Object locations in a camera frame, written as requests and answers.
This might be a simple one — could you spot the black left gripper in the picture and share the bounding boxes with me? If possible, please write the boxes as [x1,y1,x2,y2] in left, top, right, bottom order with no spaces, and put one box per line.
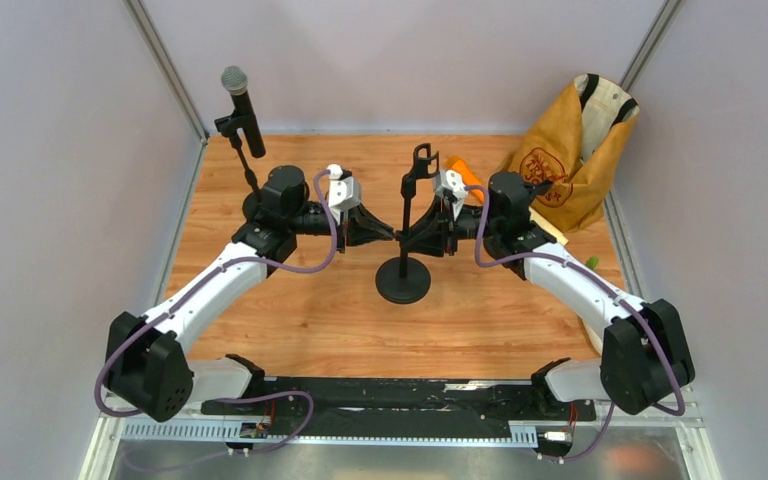
[289,203,394,255]

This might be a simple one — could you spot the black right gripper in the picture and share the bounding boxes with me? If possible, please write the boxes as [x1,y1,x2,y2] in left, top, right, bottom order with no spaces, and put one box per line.
[398,195,502,258]

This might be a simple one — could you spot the orange microphone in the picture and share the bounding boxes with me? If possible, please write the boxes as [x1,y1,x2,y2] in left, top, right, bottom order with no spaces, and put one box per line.
[445,156,485,205]

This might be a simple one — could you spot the black microphone stand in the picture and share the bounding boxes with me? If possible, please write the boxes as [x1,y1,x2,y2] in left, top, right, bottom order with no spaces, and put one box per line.
[375,143,439,305]
[482,236,511,261]
[214,115,273,223]

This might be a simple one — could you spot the cream microphone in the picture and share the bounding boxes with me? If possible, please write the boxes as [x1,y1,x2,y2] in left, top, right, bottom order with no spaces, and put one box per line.
[529,208,568,246]

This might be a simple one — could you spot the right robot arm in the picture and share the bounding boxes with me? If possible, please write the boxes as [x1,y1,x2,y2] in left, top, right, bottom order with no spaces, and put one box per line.
[409,170,695,418]

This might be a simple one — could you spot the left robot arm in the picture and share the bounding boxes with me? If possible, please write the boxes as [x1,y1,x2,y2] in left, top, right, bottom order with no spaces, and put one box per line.
[93,164,395,422]

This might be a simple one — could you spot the black grey-headed microphone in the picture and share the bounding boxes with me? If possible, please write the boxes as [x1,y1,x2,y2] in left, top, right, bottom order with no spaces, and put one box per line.
[221,66,266,158]

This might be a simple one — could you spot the brown paper bag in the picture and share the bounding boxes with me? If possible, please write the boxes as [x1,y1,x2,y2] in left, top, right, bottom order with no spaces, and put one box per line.
[498,73,640,234]

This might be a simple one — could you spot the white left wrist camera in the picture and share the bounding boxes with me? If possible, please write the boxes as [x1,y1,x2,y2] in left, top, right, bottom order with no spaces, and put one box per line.
[327,164,362,224]

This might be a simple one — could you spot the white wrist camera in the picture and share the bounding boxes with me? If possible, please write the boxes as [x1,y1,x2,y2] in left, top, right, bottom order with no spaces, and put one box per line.
[432,169,468,206]
[327,164,362,224]

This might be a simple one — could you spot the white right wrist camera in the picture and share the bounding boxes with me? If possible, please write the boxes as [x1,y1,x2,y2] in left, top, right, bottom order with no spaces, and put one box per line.
[432,169,468,206]

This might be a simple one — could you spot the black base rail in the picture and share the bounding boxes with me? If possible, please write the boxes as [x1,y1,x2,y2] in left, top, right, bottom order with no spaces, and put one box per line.
[118,376,599,458]

